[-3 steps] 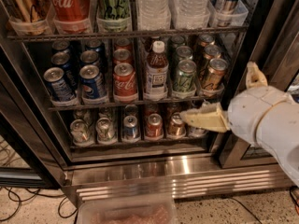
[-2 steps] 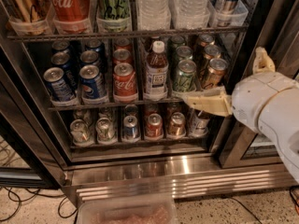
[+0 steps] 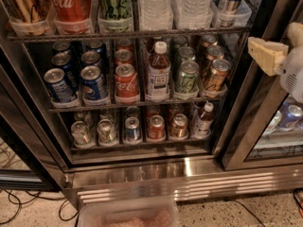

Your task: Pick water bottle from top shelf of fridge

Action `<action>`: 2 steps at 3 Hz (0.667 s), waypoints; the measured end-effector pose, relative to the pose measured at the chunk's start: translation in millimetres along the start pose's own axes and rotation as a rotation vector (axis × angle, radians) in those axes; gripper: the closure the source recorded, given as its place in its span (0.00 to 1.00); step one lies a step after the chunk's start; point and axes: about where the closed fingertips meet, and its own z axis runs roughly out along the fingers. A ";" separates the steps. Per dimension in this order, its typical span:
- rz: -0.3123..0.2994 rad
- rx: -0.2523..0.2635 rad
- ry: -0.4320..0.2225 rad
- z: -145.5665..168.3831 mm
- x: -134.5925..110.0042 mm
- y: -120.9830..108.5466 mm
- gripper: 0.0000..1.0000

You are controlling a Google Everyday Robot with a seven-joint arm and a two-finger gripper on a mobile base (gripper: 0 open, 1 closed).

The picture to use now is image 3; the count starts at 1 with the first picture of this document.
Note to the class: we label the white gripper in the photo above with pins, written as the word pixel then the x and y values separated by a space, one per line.
pixel 292 75

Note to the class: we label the clear water bottle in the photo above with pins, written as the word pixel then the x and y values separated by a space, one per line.
pixel 192 14
pixel 155 15

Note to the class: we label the front gold can middle shelf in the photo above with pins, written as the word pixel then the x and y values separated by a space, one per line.
pixel 216 74

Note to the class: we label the gold can shelf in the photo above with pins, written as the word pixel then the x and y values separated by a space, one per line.
pixel 27 17
pixel 216 74

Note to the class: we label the blue silver can top shelf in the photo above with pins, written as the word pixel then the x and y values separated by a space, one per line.
pixel 228 8

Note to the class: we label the glass fridge door right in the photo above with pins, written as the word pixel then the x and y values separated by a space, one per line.
pixel 257 141

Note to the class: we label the bottom shelf tea bottle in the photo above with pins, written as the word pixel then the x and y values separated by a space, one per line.
pixel 202 121

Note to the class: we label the brown tea bottle white cap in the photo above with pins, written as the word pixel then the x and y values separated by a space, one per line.
pixel 158 72

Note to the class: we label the bottom shelf orange can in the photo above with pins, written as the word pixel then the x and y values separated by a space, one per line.
pixel 178 126

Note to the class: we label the bottom shelf red can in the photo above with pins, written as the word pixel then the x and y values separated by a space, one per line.
pixel 156 128

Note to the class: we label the green LaCroix can top shelf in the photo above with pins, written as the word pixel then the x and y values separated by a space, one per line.
pixel 115 15

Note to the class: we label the bottom shelf blue can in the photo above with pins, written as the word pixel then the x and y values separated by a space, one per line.
pixel 132 130

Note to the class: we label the stainless steel fridge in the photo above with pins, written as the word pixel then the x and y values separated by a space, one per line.
pixel 186 169

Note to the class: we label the shelf white can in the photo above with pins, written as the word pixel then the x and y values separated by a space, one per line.
pixel 83 138
pixel 106 131

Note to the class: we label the red Coca-Cola can top shelf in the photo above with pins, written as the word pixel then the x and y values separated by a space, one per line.
pixel 71 14

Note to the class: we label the bottom shelf left white can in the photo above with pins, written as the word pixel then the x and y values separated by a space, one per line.
pixel 83 138

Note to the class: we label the gold can top shelf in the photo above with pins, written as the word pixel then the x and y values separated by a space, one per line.
pixel 27 17

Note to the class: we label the blue can behind door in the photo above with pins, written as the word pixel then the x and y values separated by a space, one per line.
pixel 290 115

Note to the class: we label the front green LaCroix can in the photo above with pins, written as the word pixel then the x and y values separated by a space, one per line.
pixel 187 77

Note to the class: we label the front red Coca-Cola can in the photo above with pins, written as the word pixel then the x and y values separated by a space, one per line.
pixel 126 83

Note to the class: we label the pepsi can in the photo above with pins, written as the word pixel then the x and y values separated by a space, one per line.
pixel 94 83
pixel 58 86

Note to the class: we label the clear plastic bin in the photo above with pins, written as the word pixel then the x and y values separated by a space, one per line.
pixel 143 212

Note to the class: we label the front left Pepsi can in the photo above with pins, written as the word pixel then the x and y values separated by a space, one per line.
pixel 58 86

